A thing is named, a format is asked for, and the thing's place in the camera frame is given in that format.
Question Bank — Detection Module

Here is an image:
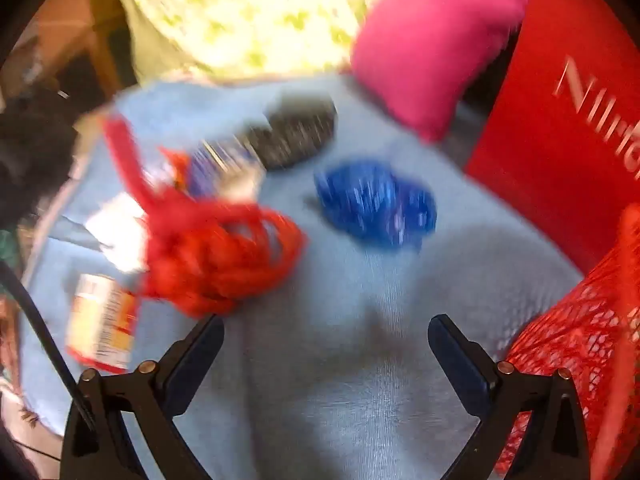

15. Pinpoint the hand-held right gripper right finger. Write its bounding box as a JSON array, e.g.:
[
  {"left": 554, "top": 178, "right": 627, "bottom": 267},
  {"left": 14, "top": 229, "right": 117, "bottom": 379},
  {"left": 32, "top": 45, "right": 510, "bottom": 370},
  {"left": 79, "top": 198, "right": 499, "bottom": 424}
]
[{"left": 427, "top": 314, "right": 591, "bottom": 480}]

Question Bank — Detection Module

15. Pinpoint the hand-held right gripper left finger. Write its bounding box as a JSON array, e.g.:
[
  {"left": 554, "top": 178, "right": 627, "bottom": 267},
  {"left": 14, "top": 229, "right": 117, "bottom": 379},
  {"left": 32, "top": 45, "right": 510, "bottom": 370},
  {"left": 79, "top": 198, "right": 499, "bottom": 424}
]
[{"left": 60, "top": 314, "right": 226, "bottom": 480}]

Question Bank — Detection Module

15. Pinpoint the orange printed packet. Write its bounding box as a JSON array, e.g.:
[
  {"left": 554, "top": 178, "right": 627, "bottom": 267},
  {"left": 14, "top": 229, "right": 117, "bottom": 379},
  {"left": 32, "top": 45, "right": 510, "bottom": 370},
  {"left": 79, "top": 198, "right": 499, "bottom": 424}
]
[{"left": 65, "top": 274, "right": 142, "bottom": 375}]

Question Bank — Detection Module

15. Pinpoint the red net bag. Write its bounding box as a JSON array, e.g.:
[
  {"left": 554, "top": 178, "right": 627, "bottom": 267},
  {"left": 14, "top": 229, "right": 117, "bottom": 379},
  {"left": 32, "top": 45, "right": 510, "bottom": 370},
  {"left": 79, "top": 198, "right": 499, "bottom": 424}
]
[{"left": 102, "top": 115, "right": 307, "bottom": 317}]

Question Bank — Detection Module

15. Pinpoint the red mesh basket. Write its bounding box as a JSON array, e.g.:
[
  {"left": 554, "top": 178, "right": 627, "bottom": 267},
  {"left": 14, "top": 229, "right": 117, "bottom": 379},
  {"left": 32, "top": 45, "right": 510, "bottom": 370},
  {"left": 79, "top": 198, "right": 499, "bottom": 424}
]
[{"left": 492, "top": 205, "right": 640, "bottom": 480}]

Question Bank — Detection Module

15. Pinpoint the blue plastic bag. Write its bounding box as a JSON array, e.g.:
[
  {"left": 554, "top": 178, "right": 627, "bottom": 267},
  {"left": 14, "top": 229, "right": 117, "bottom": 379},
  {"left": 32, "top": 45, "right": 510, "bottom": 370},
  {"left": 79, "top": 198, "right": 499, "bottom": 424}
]
[{"left": 314, "top": 159, "right": 438, "bottom": 251}]

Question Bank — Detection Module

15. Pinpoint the black plastic bag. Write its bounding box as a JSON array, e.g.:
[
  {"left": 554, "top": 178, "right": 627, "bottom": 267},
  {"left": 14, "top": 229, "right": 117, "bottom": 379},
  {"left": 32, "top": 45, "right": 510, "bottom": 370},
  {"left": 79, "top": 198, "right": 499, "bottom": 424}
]
[{"left": 247, "top": 94, "right": 338, "bottom": 171}]

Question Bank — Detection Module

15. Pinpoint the light blue blanket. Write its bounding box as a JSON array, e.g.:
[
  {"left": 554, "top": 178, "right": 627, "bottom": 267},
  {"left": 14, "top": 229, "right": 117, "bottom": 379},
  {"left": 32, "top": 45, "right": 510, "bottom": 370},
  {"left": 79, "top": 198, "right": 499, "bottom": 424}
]
[{"left": 20, "top": 77, "right": 586, "bottom": 480}]

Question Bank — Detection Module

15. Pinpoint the red paper bag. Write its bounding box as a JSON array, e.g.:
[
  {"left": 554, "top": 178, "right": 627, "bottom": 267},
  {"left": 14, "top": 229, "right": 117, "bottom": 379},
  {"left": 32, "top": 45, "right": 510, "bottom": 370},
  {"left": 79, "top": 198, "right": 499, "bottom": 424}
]
[{"left": 462, "top": 0, "right": 640, "bottom": 276}]

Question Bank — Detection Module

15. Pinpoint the black cloth pile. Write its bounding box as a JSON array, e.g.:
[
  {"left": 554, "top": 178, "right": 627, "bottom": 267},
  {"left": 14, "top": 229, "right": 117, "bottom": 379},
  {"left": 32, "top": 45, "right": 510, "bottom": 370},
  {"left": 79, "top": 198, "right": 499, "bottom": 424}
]
[{"left": 0, "top": 85, "right": 83, "bottom": 221}]

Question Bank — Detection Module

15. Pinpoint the pink pillow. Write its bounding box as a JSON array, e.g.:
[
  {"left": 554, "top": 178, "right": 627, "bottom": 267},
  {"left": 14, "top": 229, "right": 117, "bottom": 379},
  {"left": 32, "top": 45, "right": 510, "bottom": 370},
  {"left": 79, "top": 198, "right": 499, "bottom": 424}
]
[{"left": 350, "top": 0, "right": 533, "bottom": 143}]

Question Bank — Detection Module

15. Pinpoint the clover print bed sheet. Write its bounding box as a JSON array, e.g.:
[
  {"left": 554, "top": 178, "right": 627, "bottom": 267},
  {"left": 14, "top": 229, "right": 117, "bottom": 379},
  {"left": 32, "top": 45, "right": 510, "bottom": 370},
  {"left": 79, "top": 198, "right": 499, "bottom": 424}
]
[{"left": 112, "top": 0, "right": 436, "bottom": 83}]

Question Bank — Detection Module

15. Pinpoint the wooden column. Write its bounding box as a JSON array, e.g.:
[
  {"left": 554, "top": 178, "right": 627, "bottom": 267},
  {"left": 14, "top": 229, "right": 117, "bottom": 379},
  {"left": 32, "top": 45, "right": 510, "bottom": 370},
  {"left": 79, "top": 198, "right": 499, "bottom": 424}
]
[{"left": 10, "top": 0, "right": 136, "bottom": 106}]

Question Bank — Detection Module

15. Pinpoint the black cable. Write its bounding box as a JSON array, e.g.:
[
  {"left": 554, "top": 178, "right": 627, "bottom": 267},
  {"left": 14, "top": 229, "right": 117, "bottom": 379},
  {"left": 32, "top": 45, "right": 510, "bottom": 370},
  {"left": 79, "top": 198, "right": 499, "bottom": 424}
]
[{"left": 0, "top": 260, "right": 98, "bottom": 431}]

